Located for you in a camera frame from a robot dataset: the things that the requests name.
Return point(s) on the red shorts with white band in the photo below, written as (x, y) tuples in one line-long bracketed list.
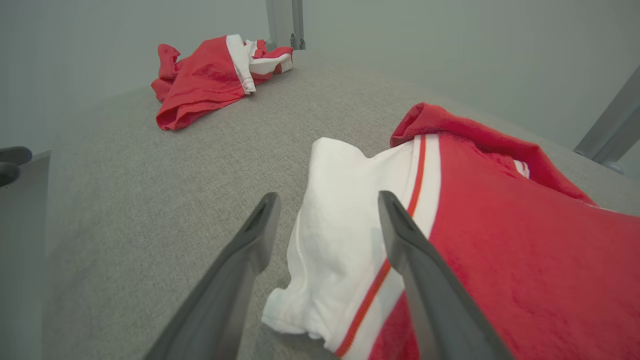
[(205, 80)]

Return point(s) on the grey fabric sofa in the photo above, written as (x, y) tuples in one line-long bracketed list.
[(150, 225)]

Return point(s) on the red white jersey shirt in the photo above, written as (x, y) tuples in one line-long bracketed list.
[(525, 250)]

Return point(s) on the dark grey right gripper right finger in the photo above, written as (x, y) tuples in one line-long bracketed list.
[(435, 300)]

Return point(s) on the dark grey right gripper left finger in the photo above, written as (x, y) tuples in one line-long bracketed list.
[(225, 300)]

